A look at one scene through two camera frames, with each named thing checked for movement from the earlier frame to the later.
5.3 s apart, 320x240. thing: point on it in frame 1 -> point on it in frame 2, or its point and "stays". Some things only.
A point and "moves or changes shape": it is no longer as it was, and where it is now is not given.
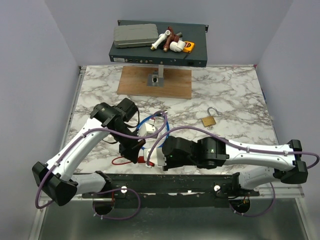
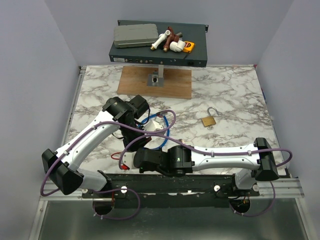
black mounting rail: (172, 190) stays
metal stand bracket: (156, 79) stays
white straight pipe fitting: (161, 38) stays
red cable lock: (141, 159) moves or changes shape
